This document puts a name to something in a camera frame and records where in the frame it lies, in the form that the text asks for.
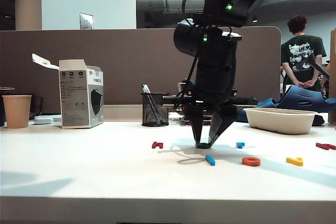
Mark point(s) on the black mesh pen holder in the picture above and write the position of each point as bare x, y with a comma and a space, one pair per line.
155, 115

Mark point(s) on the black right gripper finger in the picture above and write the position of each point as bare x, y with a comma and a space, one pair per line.
220, 124
197, 124

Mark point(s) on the dark red wide letter magnet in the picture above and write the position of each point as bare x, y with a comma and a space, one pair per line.
325, 146

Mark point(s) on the yellow letter magnet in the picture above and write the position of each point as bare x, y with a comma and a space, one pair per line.
294, 161

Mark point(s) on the green letter o magnet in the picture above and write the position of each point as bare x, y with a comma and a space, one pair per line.
204, 145

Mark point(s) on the brown paper cup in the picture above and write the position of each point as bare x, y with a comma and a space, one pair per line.
17, 112

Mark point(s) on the metal wall plate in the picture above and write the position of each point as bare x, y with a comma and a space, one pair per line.
86, 21

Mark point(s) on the black angled bar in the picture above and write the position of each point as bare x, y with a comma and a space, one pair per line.
313, 62

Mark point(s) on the brown desk partition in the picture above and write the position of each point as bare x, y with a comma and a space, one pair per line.
105, 64

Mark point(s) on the white grey mask box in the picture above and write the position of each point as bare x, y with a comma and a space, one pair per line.
75, 98

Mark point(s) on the person in dark t-shirt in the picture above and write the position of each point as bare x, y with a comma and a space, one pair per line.
302, 51

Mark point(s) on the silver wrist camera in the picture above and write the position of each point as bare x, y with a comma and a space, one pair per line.
182, 87

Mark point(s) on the white earbuds case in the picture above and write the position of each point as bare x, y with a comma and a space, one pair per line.
43, 120

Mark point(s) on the blue letter i magnet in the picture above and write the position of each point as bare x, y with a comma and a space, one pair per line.
210, 160

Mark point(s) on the beige oval pulp tray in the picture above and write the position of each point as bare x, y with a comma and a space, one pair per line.
280, 123

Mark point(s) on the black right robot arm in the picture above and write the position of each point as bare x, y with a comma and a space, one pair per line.
215, 64

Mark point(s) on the black white marker pen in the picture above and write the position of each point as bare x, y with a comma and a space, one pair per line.
145, 88

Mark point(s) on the orange letter o magnet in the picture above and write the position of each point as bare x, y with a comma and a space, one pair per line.
251, 164

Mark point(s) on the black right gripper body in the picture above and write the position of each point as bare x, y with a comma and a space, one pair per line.
210, 103

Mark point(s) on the blue letter r magnet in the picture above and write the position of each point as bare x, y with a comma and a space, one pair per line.
239, 145

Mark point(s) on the letter magnet pack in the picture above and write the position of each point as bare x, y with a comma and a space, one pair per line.
206, 123
206, 118

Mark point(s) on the red letter h magnet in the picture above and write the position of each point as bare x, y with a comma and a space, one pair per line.
157, 145

